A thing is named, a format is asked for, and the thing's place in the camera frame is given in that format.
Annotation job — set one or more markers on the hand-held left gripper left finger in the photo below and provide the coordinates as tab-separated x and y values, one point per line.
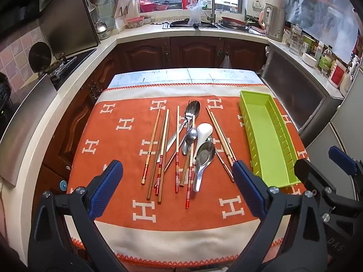
106	187

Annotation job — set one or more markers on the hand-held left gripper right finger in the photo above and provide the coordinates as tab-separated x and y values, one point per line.
246	187

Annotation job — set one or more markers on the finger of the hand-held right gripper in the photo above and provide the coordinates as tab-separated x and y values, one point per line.
309	172
343	160

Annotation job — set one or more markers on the group of wooden chopsticks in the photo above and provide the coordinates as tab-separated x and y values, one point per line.
145	175

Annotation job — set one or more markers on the steel soup spoon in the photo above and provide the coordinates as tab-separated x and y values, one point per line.
205	151

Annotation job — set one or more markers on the green plastic utensil tray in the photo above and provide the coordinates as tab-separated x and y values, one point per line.
263	130

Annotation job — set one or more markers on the white ceramic spoon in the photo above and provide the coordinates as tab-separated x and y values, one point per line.
204	130

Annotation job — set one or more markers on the small steel spoon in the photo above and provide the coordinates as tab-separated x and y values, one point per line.
191	134

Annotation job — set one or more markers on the steel fork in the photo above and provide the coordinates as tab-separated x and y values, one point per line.
189	116

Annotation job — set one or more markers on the large steel spoon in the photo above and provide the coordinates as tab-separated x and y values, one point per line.
193	109

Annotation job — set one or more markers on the orange patterned blanket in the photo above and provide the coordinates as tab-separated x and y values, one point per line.
127	153

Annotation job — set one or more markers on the blue round knob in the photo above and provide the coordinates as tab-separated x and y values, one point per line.
62	186

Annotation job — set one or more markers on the stainless steel appliance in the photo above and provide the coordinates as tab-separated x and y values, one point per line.
300	96

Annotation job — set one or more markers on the red label jar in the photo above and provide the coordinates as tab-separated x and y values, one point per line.
337	75

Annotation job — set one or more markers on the green label bottle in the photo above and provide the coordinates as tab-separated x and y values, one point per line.
326	59

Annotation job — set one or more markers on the white bowl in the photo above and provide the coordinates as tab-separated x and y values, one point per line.
309	59

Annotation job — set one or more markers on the stainless steel panel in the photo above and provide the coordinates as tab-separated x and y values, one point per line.
28	110
71	19

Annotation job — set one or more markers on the pale blue tablecloth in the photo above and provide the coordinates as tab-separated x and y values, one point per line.
158	76

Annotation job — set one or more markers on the black gas stove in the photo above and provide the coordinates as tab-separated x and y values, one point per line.
66	63

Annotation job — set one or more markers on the glass jar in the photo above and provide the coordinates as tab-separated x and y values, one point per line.
295	38

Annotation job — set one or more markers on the round steel pot lid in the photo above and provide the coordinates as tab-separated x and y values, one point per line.
40	58

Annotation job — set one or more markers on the blue patterned bowl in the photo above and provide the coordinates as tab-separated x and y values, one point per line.
103	35

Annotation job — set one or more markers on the steel electric kettle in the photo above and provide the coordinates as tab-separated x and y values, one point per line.
275	22

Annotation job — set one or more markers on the steel teapot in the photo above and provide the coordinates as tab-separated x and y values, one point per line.
99	24

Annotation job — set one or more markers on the red frying pan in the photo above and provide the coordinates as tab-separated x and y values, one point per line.
234	22

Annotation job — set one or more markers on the clear food container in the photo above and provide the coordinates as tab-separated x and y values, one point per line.
134	22

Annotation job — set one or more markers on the kitchen sink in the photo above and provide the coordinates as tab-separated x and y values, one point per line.
181	24

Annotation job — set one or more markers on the clear plastic bag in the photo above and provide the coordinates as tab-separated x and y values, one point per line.
197	10

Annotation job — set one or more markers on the steel kitchen faucet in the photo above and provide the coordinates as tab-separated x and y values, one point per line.
212	5

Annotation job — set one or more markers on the red colander bowl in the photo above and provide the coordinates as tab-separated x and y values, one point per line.
147	5

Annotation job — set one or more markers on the white wall socket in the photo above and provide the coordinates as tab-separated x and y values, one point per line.
256	3

